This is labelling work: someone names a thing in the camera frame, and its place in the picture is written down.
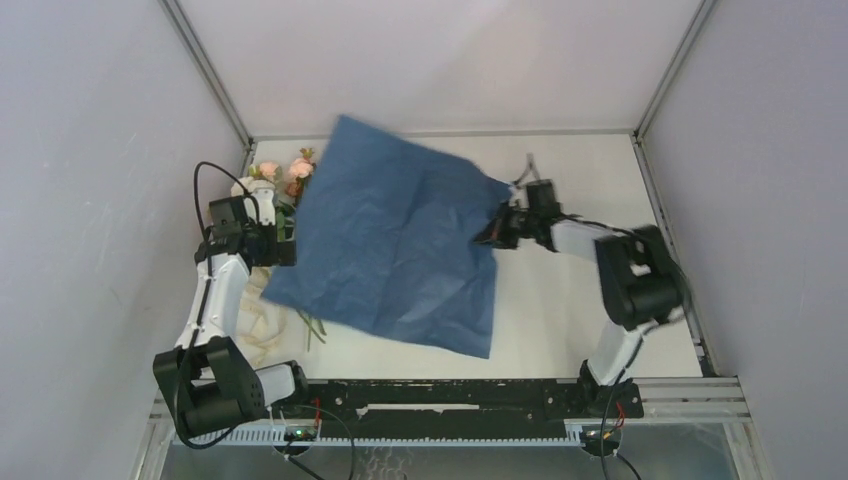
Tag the white slotted cable duct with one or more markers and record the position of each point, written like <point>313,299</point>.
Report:
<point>265,435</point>

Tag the right base circuit board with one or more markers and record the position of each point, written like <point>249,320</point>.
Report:
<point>596,434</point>

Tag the blue wrapping paper sheet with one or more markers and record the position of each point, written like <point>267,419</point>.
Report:
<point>385,242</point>

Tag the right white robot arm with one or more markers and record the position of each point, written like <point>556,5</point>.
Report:
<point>642,287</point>

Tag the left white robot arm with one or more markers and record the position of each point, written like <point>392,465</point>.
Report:
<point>208,385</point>

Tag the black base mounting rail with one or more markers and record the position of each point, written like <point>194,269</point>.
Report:
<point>465,408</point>

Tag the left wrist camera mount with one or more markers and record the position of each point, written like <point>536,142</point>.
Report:
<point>260,204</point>

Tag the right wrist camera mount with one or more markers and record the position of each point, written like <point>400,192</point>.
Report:
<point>529,174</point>

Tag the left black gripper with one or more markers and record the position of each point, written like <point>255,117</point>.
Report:
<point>281,254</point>

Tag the fake pink flower bouquet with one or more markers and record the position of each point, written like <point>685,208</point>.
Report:
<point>290,182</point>

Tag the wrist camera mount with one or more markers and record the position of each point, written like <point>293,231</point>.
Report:
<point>529,174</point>
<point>260,204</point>

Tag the left base circuit board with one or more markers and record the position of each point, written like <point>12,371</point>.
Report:
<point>299,434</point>

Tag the base circuit board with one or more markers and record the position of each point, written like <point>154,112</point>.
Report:
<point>299,434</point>
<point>596,434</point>

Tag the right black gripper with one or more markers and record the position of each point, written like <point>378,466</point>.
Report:
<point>498,233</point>

